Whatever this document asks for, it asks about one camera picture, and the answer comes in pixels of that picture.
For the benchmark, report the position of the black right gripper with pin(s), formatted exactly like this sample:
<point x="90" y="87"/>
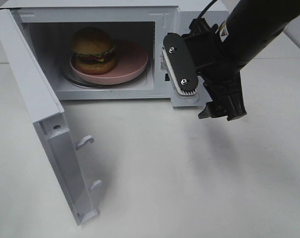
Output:
<point x="215" y="54"/>

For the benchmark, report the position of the round white door button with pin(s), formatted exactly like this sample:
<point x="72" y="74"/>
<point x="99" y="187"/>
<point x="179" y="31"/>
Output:
<point x="192" y="100"/>

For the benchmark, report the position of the pink round plate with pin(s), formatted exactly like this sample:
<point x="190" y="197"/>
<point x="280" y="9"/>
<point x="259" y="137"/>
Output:
<point x="131" y="61"/>

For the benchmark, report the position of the burger with golden bun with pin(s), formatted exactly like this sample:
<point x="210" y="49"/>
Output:
<point x="93" y="51"/>

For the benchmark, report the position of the white microwave door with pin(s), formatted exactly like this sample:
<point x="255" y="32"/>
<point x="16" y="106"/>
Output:
<point x="47" y="116"/>

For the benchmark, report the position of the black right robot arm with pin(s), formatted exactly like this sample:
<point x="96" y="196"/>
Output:
<point x="260" y="22"/>

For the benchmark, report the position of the white barcode label sticker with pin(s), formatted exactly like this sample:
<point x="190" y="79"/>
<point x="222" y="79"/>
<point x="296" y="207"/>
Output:
<point x="163" y="66"/>

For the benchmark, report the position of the white microwave oven body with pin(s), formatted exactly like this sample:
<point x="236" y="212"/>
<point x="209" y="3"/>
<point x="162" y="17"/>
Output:
<point x="36" y="36"/>

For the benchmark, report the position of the glass microwave turntable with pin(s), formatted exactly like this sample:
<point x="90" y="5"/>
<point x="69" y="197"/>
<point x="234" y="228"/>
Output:
<point x="74" y="79"/>

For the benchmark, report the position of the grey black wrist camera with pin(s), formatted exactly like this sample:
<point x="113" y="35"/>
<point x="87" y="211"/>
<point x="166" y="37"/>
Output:
<point x="180" y="66"/>

